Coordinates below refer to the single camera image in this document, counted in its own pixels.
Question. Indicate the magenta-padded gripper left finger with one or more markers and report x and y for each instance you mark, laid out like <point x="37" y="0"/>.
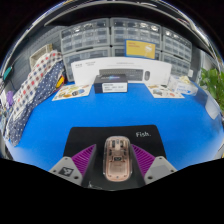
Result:
<point x="83" y="160"/>

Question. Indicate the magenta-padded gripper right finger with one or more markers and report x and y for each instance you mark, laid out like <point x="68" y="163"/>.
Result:
<point x="143" y="160"/>

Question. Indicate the transparent pink computer mouse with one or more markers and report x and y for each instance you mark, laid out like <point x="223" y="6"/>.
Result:
<point x="117" y="160"/>

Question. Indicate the black mouse pad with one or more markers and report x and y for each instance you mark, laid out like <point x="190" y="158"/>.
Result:
<point x="83" y="136"/>

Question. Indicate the colourful printed card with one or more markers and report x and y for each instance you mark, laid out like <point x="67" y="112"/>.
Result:
<point x="71" y="92"/>
<point x="165" y="91"/>

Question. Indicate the navy polka dot cloth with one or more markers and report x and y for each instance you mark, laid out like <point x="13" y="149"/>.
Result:
<point x="20" y="123"/>

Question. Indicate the yellow red tool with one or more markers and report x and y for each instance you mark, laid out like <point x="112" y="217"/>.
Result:
<point x="60" y="82"/>

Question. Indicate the small black box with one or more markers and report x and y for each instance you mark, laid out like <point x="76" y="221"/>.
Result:
<point x="110" y="83"/>

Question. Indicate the clear plastic tissue pack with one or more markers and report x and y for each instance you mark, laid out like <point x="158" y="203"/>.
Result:
<point x="183" y="86"/>

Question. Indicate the long white keyboard box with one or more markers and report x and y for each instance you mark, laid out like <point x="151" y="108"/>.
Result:
<point x="86" y="71"/>

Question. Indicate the red blue checked cloth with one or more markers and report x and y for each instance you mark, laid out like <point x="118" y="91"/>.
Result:
<point x="36" y="78"/>

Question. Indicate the purple bag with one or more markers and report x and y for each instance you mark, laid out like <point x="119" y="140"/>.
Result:
<point x="10" y="98"/>

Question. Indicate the green potted plant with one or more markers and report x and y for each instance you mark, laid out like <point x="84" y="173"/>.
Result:
<point x="213" y="85"/>

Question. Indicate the yellow and blue box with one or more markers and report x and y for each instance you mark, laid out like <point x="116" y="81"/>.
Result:
<point x="140" y="49"/>

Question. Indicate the white woven basket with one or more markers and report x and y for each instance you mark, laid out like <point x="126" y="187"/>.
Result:
<point x="40" y="55"/>

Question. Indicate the teal wall holder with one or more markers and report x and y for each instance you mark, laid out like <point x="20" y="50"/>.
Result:
<point x="8" y="73"/>

